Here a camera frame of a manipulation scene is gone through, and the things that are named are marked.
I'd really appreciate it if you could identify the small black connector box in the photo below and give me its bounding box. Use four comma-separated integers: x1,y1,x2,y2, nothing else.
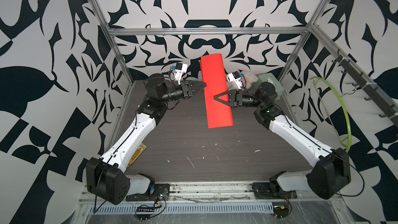
273,205,291,219

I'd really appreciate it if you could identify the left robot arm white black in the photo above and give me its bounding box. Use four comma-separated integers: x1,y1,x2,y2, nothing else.
86,74,206,205

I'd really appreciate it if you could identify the black hook rail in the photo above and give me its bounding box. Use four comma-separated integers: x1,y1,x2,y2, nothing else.
333,49,398,127

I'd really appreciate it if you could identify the green tissue box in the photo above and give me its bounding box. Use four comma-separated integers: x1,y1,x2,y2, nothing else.
254,73,285,100

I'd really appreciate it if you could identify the aluminium frame crossbar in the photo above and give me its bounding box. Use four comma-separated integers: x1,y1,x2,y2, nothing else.
108,27,307,36

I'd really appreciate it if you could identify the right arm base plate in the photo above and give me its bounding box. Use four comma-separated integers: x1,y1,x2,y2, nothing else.
252,181,297,199

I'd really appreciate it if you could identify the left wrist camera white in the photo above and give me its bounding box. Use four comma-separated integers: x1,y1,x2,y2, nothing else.
169,62,188,85

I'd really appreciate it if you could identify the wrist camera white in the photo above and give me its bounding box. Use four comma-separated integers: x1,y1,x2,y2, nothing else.
169,62,188,85
226,71,243,90

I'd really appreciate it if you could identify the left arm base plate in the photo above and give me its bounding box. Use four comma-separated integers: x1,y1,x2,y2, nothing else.
125,183,170,202

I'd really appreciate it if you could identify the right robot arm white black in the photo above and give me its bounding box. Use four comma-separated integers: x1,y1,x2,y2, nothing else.
214,82,351,200

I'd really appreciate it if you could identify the white plush teddy bear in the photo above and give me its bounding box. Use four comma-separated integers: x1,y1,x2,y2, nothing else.
241,70,258,89

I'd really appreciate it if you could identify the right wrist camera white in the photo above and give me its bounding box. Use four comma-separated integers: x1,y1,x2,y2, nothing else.
226,71,243,90

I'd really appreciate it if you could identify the yellow snack packet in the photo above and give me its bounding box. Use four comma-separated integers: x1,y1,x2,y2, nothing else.
127,144,147,167

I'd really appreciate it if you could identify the white slotted cable duct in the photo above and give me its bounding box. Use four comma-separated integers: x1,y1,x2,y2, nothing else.
96,202,274,214

